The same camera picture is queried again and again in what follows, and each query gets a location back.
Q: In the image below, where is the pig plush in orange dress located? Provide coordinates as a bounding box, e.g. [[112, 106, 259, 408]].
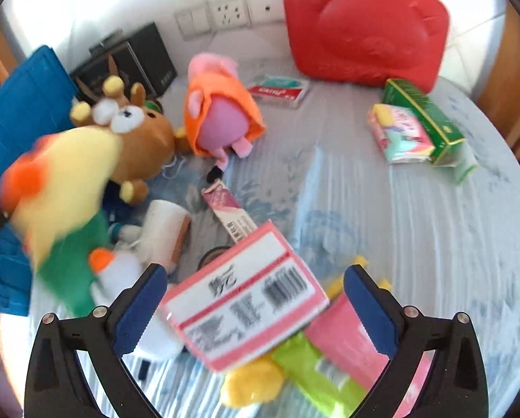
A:
[[183, 51, 268, 184]]

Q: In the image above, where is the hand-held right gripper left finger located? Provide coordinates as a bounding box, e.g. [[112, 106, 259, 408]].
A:
[[24, 263, 168, 418]]

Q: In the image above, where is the black box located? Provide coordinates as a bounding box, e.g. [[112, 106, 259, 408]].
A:
[[70, 22, 178, 102]]

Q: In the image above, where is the red green tissue pack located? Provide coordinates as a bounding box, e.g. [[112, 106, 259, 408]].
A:
[[247, 74, 312, 110]]

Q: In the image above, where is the dark bottle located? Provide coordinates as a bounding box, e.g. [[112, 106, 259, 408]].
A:
[[198, 245, 231, 271]]

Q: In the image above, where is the white five-hole wall socket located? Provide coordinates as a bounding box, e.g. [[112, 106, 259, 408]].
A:
[[210, 0, 250, 30]]

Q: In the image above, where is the green yellow plush toy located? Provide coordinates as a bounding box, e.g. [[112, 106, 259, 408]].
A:
[[0, 128, 127, 319]]

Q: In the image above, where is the long pink white box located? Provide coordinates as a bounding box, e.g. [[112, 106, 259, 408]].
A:
[[200, 180, 261, 245]]

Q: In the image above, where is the brown deer plush toy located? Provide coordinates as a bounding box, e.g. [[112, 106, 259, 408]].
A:
[[69, 75, 188, 206]]

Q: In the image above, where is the lime green packet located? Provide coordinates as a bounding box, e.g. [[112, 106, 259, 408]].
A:
[[271, 333, 367, 418]]

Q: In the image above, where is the multicoloured tissue pack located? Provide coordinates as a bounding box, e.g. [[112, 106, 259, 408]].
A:
[[367, 103, 436, 166]]

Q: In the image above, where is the white panda plush toy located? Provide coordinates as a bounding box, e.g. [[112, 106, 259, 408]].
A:
[[89, 224, 188, 360]]

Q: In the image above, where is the blue plastic crate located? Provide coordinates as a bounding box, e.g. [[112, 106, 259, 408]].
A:
[[0, 46, 80, 319]]

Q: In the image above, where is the green cardboard box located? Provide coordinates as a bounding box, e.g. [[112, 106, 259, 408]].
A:
[[381, 77, 479, 184]]

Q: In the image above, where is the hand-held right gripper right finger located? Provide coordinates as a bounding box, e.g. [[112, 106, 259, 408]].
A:
[[344, 264, 491, 418]]

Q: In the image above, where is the pink white barcode box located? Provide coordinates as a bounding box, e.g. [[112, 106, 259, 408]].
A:
[[159, 220, 331, 374]]

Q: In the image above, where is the wooden door frame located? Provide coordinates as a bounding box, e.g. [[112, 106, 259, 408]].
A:
[[478, 0, 520, 166]]

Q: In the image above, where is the plain pink packet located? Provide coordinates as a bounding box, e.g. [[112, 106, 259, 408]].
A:
[[305, 293, 420, 403]]

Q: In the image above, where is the red plastic suitcase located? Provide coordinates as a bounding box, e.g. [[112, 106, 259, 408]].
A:
[[282, 0, 451, 93]]

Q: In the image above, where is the blue white patterned desktop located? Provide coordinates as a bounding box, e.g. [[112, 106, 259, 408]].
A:
[[0, 22, 520, 418]]

